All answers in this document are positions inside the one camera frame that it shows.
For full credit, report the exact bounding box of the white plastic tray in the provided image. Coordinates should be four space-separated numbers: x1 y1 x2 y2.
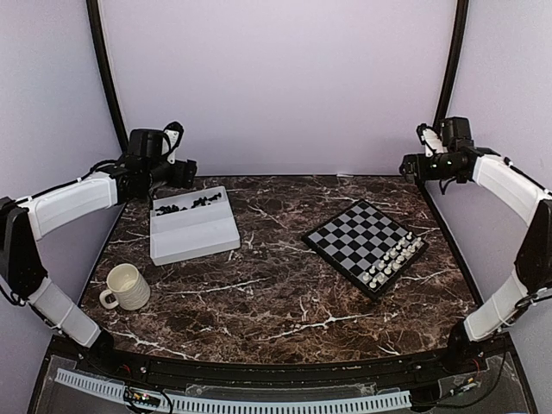
149 186 241 266

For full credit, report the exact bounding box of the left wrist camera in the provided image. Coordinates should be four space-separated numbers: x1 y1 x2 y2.
162 122 185 164

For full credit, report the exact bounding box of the left black frame post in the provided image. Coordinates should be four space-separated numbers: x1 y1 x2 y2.
85 0 129 152

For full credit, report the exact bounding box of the black front rail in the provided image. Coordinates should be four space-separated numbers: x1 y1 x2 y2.
47 334 510 393

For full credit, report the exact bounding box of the white cable duct strip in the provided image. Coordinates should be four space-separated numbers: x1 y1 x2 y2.
54 368 411 413

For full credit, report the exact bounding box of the white chess pieces row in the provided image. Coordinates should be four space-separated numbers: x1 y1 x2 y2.
361 232 426 291

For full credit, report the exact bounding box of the black chess pieces left cluster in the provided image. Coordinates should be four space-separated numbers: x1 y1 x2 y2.
155 204 187 216

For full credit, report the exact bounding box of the cream ceramic mug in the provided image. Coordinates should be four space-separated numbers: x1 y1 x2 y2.
98 263 151 311

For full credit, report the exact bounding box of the black grey chessboard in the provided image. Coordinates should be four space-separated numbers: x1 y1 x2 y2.
302 199 429 301

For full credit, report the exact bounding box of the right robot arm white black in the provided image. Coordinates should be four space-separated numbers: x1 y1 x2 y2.
399 116 551 374

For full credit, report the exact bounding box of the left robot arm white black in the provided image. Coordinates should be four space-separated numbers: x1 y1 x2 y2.
1 122 197 376

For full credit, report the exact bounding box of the black frame post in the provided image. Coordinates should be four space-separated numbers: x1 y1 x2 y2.
85 0 129 152
433 0 469 128

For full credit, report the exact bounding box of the black chess pieces cluster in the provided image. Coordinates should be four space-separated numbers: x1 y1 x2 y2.
155 204 187 216
191 192 222 209

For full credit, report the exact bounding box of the black chess pieces right cluster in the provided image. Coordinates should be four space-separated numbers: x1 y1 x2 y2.
191 192 222 209

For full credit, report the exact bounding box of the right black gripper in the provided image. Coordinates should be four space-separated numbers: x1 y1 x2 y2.
401 152 460 182

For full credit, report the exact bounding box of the right black frame post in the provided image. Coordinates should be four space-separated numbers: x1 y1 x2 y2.
433 0 469 128

